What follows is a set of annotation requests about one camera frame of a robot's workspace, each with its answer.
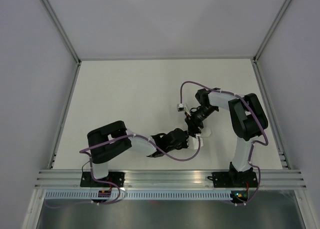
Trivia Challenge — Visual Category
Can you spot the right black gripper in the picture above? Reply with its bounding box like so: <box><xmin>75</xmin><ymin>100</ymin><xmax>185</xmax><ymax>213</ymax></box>
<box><xmin>184</xmin><ymin>105</ymin><xmax>217</xmax><ymax>139</ymax></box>

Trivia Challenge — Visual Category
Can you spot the white cloth napkin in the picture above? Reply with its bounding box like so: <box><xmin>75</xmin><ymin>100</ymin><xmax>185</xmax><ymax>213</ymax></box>
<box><xmin>174</xmin><ymin>127</ymin><xmax>212</xmax><ymax>138</ymax></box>

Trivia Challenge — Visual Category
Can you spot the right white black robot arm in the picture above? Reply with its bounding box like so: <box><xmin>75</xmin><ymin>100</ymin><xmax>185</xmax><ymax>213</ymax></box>
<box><xmin>183</xmin><ymin>89</ymin><xmax>269</xmax><ymax>187</ymax></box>

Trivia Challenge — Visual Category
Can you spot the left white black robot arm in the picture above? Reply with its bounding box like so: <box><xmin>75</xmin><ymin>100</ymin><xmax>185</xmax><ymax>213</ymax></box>
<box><xmin>87</xmin><ymin>120</ymin><xmax>189</xmax><ymax>187</ymax></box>

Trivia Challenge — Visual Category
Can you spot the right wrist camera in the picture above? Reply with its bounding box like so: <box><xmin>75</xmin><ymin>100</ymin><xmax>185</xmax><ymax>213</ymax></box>
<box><xmin>177</xmin><ymin>103</ymin><xmax>191</xmax><ymax>117</ymax></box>

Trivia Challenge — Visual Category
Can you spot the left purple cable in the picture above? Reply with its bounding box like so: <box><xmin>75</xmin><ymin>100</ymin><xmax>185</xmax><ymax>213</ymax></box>
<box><xmin>43</xmin><ymin>135</ymin><xmax>201</xmax><ymax>210</ymax></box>

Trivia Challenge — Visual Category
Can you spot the purple cable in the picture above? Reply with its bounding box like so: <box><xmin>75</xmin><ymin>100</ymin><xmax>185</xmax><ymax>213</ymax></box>
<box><xmin>43</xmin><ymin>135</ymin><xmax>201</xmax><ymax>210</ymax></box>
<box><xmin>179</xmin><ymin>81</ymin><xmax>268</xmax><ymax>146</ymax></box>

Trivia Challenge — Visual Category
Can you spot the white slotted cable duct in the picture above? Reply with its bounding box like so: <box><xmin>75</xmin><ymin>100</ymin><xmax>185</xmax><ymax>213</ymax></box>
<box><xmin>45</xmin><ymin>189</ymin><xmax>232</xmax><ymax>201</ymax></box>

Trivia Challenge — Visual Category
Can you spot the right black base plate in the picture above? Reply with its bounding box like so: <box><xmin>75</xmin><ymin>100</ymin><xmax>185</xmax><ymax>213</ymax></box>
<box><xmin>206</xmin><ymin>170</ymin><xmax>258</xmax><ymax>188</ymax></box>

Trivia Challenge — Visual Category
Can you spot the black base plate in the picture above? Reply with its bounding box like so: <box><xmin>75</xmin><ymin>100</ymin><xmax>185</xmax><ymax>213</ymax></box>
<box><xmin>206</xmin><ymin>170</ymin><xmax>258</xmax><ymax>188</ymax></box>
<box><xmin>80</xmin><ymin>171</ymin><xmax>125</xmax><ymax>188</ymax></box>

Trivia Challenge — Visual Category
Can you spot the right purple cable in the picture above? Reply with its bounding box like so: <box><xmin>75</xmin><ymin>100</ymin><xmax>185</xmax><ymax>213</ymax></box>
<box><xmin>179</xmin><ymin>81</ymin><xmax>268</xmax><ymax>146</ymax></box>

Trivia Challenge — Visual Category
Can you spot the right aluminium frame post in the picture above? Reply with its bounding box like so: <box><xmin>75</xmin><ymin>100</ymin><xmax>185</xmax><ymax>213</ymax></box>
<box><xmin>252</xmin><ymin>0</ymin><xmax>293</xmax><ymax>64</ymax></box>

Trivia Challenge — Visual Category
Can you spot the aluminium frame post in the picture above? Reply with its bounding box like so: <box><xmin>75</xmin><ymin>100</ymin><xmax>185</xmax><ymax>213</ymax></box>
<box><xmin>34</xmin><ymin>0</ymin><xmax>81</xmax><ymax>65</ymax></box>
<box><xmin>252</xmin><ymin>0</ymin><xmax>293</xmax><ymax>64</ymax></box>

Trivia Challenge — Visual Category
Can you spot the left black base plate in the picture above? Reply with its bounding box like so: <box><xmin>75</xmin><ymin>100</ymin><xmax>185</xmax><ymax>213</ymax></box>
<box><xmin>80</xmin><ymin>171</ymin><xmax>125</xmax><ymax>188</ymax></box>

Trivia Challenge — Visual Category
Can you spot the aluminium mounting rail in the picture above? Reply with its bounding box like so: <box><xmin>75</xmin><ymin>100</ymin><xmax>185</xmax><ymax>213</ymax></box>
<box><xmin>33</xmin><ymin>169</ymin><xmax>307</xmax><ymax>190</ymax></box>

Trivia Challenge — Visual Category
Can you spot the left aluminium frame post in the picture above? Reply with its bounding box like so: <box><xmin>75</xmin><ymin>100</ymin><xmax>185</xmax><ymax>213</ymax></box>
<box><xmin>34</xmin><ymin>0</ymin><xmax>81</xmax><ymax>65</ymax></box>

